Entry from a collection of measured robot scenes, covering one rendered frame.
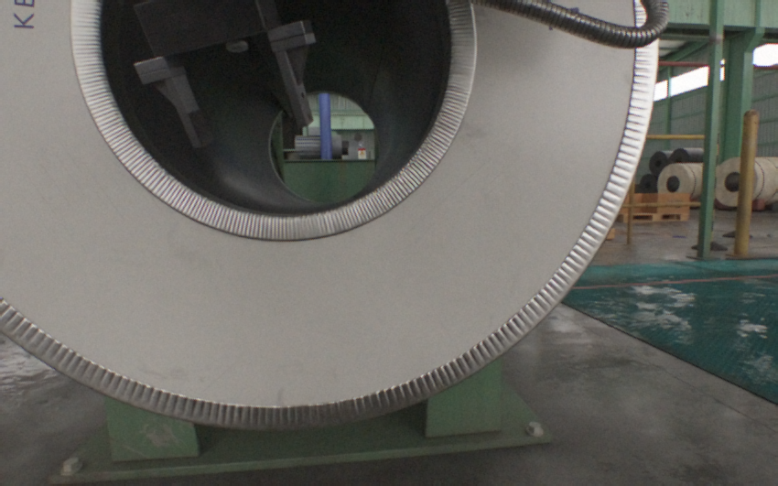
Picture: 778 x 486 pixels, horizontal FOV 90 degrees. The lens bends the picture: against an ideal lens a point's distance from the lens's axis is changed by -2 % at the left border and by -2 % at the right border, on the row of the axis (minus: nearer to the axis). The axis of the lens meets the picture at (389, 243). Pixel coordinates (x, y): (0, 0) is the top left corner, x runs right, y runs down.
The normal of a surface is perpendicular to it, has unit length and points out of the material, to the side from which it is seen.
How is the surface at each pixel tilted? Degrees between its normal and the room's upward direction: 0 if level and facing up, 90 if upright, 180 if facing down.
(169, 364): 90
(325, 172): 90
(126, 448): 90
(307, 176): 90
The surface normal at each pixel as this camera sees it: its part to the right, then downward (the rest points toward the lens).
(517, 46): 0.11, 0.11
